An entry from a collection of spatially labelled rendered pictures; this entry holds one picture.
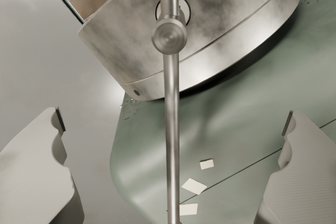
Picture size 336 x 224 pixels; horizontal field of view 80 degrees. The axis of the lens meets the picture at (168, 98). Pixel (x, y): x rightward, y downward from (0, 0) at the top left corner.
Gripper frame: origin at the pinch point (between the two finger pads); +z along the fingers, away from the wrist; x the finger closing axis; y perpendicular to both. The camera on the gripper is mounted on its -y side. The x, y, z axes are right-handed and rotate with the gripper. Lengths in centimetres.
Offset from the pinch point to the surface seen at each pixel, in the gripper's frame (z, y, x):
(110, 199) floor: 109, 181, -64
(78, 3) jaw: 20.6, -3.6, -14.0
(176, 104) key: 2.8, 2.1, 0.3
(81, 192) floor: 106, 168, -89
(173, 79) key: 3.0, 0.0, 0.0
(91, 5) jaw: 21.0, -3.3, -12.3
